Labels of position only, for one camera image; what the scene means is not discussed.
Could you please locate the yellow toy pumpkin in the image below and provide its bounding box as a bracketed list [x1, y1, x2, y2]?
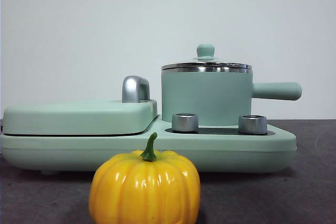
[88, 132, 202, 224]

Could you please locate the mint green handled pot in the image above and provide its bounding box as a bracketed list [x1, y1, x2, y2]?
[160, 66, 303, 126]

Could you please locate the glass lid with green knob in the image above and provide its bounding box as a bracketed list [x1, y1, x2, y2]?
[161, 43, 255, 72]

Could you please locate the silver control knob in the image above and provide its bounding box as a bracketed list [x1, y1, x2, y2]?
[238, 114, 268, 134]
[171, 112, 200, 133]

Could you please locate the mint green breakfast machine base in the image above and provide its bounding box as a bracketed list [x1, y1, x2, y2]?
[0, 118, 298, 176]

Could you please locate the silver griddle cover handle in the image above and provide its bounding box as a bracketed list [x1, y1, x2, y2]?
[121, 76, 151, 103]

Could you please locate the mint green hinged griddle cover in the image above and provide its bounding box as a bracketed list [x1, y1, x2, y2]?
[2, 98, 159, 137]

